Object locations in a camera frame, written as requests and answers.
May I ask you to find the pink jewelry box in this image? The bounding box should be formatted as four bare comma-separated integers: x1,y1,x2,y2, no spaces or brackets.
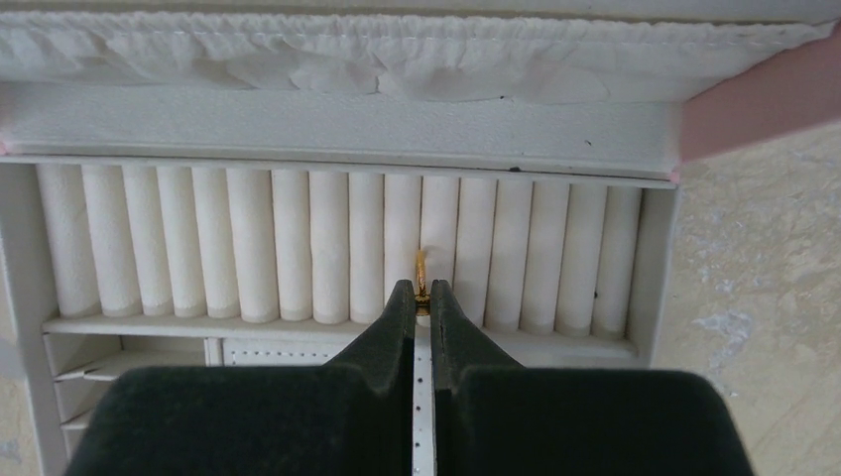
1,1,840,475

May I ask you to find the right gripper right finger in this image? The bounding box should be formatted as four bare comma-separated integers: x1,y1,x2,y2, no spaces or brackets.
430,280,753,475

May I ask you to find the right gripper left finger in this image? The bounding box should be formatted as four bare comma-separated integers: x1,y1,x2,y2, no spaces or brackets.
66,280,416,475

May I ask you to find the gold ring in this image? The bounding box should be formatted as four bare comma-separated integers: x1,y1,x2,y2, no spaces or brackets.
414,248,431,318

